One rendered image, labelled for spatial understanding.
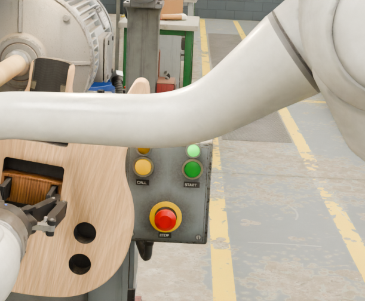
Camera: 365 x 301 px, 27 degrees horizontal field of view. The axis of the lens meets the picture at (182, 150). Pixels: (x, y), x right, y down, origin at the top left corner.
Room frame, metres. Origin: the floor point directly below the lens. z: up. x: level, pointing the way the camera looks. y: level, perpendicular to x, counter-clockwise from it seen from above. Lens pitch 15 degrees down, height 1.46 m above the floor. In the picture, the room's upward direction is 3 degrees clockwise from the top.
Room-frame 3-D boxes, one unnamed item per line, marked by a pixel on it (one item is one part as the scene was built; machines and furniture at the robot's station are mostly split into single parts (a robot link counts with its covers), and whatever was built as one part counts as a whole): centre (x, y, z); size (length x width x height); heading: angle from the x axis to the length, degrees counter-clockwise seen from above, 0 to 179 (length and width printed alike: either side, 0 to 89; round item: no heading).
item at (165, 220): (1.30, 0.02, 0.98); 0.04 x 0.04 x 0.04; 0
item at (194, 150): (1.31, -0.02, 1.11); 0.03 x 0.01 x 0.03; 90
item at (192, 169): (1.31, -0.02, 1.07); 0.03 x 0.01 x 0.03; 90
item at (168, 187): (1.43, 0.05, 0.99); 0.24 x 0.21 x 0.26; 0
